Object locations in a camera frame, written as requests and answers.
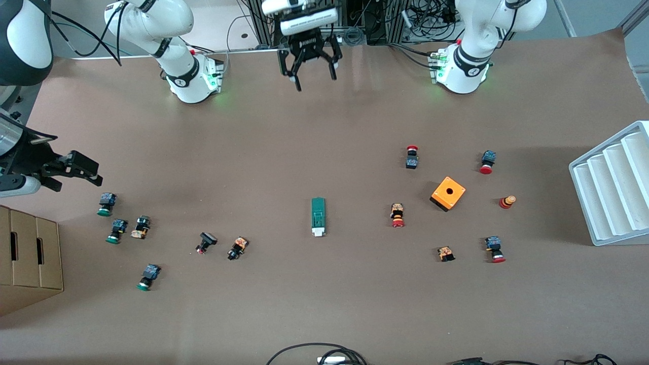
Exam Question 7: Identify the green load switch white lever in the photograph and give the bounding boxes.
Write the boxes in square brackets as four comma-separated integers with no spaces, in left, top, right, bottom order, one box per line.
[311,197,327,237]

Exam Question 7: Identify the aluminium equipment rack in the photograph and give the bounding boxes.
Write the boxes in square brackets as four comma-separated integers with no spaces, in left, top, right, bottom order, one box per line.
[243,0,457,49]

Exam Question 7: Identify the white board with hole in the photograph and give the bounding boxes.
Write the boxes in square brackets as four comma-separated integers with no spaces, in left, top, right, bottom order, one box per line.
[71,0,290,60]

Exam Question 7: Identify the black button orange contact block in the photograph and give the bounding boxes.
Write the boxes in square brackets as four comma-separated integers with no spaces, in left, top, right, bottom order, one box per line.
[130,215,152,240]

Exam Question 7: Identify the brown paper table cover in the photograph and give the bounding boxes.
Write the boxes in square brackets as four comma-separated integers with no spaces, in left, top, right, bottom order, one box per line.
[0,28,649,365]

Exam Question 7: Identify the brown cardboard box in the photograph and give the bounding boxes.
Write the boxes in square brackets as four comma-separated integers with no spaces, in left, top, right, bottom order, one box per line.
[0,205,65,317]

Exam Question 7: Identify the black square pushbutton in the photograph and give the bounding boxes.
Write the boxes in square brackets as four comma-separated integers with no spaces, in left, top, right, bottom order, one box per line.
[196,232,218,254]

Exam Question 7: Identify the black selector orange contact block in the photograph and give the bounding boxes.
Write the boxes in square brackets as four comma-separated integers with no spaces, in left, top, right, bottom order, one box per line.
[227,236,249,261]

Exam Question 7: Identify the grey aluminium profile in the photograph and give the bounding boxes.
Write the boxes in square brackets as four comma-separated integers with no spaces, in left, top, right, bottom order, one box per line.
[618,0,649,36]

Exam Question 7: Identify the grey ribbed plastic tray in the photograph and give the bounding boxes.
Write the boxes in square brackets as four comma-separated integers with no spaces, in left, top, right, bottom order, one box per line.
[568,121,649,247]

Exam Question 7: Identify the green pushbutton switch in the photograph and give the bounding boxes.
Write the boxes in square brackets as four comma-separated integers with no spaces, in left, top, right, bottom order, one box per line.
[136,264,162,291]
[106,219,128,244]
[97,193,117,217]

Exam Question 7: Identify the black cable bundle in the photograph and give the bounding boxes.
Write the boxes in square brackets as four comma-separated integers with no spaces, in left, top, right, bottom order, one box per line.
[406,0,459,42]

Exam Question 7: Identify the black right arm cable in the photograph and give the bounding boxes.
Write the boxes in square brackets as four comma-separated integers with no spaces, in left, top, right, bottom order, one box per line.
[48,0,127,66]

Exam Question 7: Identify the orange button enclosure box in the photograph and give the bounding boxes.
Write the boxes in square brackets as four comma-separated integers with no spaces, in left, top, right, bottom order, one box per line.
[430,176,466,212]

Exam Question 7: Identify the black looped cable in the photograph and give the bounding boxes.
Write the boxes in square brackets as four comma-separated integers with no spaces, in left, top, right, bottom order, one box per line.
[266,343,368,365]

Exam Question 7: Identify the black cable with connector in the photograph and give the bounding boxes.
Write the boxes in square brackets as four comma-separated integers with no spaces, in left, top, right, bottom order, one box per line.
[446,357,558,365]

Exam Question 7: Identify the thin black cable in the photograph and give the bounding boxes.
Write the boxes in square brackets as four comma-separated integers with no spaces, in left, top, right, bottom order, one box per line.
[563,354,619,365]

